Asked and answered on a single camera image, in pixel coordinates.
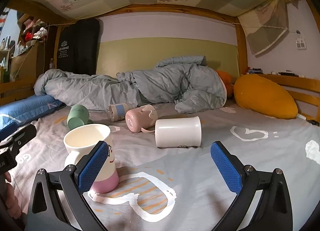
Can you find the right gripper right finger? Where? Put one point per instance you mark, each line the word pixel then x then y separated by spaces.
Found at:
pixel 273 211

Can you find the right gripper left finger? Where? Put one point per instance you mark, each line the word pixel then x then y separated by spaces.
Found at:
pixel 45 210

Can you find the person's left hand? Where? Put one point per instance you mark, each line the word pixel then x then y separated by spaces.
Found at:
pixel 11 200

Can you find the blue padded mat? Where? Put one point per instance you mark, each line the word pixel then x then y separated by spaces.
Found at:
pixel 28 110

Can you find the green mug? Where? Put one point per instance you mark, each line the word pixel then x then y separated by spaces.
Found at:
pixel 78 116

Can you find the clear bottle blue label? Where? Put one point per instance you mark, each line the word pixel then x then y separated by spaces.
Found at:
pixel 117 112

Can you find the grey patterned bed sheet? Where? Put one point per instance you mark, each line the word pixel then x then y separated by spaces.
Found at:
pixel 182 189

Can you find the black hanging bag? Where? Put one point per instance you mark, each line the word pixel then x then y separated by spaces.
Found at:
pixel 78 47

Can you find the yellow-orange pillow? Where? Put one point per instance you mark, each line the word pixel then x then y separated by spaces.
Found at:
pixel 264 96

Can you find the large white mug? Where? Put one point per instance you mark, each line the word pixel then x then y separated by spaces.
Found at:
pixel 179 132

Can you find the grey-blue duvet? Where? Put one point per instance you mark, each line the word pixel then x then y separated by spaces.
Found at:
pixel 185 81

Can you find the white wall socket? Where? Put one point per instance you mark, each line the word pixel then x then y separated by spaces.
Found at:
pixel 300 42

